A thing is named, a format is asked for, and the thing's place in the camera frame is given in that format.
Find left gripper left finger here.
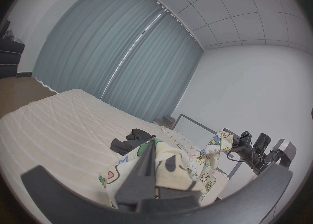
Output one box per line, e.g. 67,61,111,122
115,141,157,205

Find black chest of drawers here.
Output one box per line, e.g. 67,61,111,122
0,19,26,79

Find white printed pillow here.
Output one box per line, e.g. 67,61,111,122
161,127,209,156

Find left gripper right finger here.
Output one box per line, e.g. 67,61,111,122
156,182,205,203

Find black garment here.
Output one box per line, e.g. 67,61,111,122
110,128,157,156

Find white printed pyjama top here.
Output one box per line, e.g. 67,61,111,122
98,128,234,209

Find grey bedside table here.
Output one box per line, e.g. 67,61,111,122
153,115,176,130

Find bed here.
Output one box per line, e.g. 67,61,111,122
0,88,241,209

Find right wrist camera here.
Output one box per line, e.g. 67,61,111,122
240,131,253,146

